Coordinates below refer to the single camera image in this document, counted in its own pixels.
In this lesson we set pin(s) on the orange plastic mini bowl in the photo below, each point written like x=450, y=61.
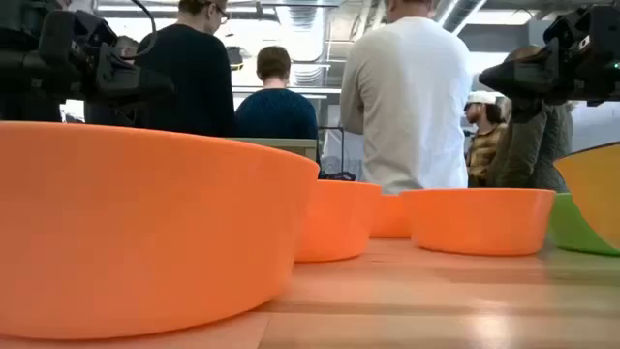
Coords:
x=390, y=215
x=145, y=218
x=339, y=218
x=477, y=220

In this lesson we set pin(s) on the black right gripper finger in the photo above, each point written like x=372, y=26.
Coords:
x=523, y=77
x=528, y=110

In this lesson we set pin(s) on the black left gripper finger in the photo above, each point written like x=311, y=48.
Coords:
x=126, y=82

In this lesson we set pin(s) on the pale green perforated riser shelf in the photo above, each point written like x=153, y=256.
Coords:
x=290, y=145

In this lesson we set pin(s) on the yellow bowl with dark rim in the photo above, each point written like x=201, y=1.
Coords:
x=598, y=194

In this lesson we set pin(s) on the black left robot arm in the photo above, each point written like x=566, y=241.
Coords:
x=19, y=39

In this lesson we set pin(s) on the green plastic mini bowl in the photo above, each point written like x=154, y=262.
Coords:
x=567, y=228

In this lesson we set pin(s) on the black pendant lamp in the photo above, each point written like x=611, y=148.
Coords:
x=235, y=58

